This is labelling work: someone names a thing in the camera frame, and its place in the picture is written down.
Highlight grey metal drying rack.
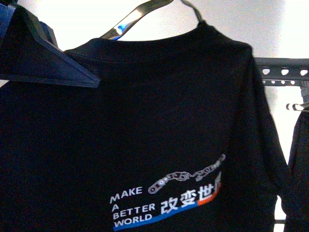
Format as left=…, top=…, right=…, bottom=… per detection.
left=256, top=58, right=309, bottom=232

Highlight black gripper red parts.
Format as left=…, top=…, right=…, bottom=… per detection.
left=0, top=0, right=100, bottom=87

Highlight shiny metal clothes hanger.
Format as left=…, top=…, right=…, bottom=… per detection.
left=100, top=0, right=206, bottom=41

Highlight black printed t-shirt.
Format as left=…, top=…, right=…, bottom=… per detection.
left=0, top=23, right=288, bottom=232

